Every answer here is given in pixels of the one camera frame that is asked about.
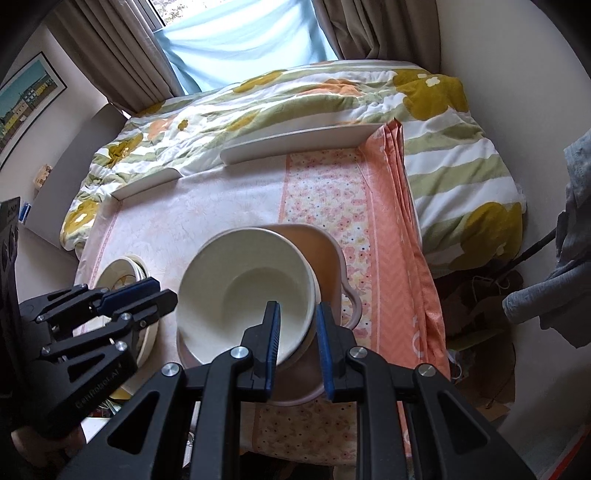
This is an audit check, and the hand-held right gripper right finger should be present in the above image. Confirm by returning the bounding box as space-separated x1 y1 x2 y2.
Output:
316 302 539 480

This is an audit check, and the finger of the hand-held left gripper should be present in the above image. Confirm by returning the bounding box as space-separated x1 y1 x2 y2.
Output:
39 290 178 361
18 277 161 324

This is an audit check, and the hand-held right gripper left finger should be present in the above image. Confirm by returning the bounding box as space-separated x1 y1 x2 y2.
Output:
58 300 282 480

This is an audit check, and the small floral dish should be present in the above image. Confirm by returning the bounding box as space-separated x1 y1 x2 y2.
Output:
95 256 151 301

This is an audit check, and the large white plate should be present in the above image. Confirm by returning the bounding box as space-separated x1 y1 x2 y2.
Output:
124 255 151 296

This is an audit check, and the large cream plate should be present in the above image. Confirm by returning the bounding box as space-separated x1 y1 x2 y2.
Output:
131 318 163 367

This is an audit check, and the large cream bowl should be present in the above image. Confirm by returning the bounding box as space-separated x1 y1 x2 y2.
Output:
277 231 323 370

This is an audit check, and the small cream bowl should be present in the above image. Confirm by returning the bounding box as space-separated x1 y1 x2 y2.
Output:
178 226 319 365

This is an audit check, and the pink heart-shaped basin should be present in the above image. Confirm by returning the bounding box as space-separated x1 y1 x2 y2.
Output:
177 223 363 408

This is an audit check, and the person's left hand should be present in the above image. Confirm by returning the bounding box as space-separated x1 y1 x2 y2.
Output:
11 415 88 474

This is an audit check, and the short white board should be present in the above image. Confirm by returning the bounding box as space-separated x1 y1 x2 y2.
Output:
113 168 184 202

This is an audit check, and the pink floral tablecloth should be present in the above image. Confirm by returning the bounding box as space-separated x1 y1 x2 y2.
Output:
74 122 453 467

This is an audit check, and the white cabinet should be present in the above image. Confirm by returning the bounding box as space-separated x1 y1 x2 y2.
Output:
25 104 127 252

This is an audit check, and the brown paper bag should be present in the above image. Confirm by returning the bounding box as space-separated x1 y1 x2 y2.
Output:
434 265 525 418

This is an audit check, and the black rod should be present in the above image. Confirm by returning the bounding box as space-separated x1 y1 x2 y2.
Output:
505 228 557 278

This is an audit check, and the brown curtain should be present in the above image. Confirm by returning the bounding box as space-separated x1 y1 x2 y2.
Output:
314 0 444 75
39 0 195 116

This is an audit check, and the grey cloth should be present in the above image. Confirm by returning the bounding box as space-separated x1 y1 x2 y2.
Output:
502 138 591 349

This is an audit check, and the floral blanket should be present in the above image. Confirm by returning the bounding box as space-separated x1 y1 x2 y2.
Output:
60 60 527 273

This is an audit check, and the light blue curtain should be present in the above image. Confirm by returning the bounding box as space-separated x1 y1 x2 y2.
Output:
154 0 342 95

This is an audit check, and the window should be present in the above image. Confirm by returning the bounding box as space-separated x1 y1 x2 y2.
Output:
148 0 195 29

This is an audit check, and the wall poster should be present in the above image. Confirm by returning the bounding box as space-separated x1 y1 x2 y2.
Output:
0 51 69 171

